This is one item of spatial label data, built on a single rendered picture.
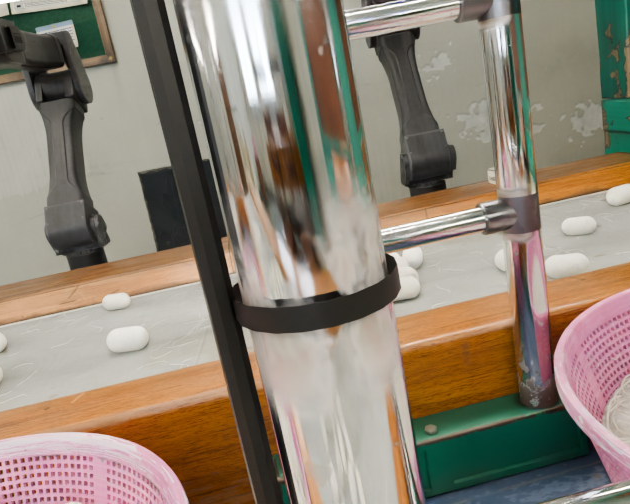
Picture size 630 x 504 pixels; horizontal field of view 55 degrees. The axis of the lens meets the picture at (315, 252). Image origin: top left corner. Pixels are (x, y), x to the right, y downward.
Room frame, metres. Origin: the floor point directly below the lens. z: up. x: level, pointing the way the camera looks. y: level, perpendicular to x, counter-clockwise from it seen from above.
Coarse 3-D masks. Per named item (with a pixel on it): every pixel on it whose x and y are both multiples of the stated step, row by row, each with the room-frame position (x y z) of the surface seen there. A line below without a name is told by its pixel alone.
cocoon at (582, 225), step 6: (582, 216) 0.59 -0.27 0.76; (588, 216) 0.58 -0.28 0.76; (564, 222) 0.59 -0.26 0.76; (570, 222) 0.58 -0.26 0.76; (576, 222) 0.58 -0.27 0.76; (582, 222) 0.58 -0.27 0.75; (588, 222) 0.58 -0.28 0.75; (594, 222) 0.58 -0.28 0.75; (564, 228) 0.59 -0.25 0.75; (570, 228) 0.58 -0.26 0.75; (576, 228) 0.58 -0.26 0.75; (582, 228) 0.58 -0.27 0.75; (588, 228) 0.58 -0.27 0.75; (594, 228) 0.58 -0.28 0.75; (570, 234) 0.58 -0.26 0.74; (576, 234) 0.58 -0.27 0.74; (582, 234) 0.58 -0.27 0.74
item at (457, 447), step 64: (448, 0) 0.33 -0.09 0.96; (512, 0) 0.33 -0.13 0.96; (512, 64) 0.33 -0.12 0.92; (512, 128) 0.33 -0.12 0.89; (512, 192) 0.33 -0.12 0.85; (512, 256) 0.34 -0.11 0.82; (512, 320) 0.34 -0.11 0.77; (448, 448) 0.32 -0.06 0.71; (512, 448) 0.33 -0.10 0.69; (576, 448) 0.33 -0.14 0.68
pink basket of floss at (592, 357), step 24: (600, 312) 0.34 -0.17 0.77; (624, 312) 0.35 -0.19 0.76; (576, 336) 0.32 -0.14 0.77; (600, 336) 0.34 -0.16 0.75; (624, 336) 0.34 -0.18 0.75; (576, 360) 0.31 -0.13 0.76; (600, 360) 0.33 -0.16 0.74; (624, 360) 0.34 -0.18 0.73; (576, 384) 0.29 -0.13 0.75; (600, 384) 0.32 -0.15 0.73; (576, 408) 0.24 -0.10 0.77; (600, 408) 0.30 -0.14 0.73; (600, 432) 0.22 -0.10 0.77; (600, 456) 0.25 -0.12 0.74; (624, 456) 0.21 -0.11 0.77
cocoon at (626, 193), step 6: (618, 186) 0.67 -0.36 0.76; (624, 186) 0.67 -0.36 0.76; (612, 192) 0.66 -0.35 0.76; (618, 192) 0.66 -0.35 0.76; (624, 192) 0.66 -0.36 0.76; (606, 198) 0.67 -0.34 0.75; (612, 198) 0.66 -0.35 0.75; (618, 198) 0.66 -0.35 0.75; (624, 198) 0.66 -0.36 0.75; (612, 204) 0.66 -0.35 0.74; (618, 204) 0.66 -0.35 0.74
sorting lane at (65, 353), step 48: (480, 240) 0.64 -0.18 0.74; (576, 240) 0.57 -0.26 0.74; (624, 240) 0.54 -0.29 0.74; (192, 288) 0.67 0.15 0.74; (432, 288) 0.51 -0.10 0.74; (480, 288) 0.49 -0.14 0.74; (48, 336) 0.59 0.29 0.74; (96, 336) 0.56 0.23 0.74; (192, 336) 0.51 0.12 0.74; (0, 384) 0.49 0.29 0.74; (48, 384) 0.47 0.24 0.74; (96, 384) 0.45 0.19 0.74
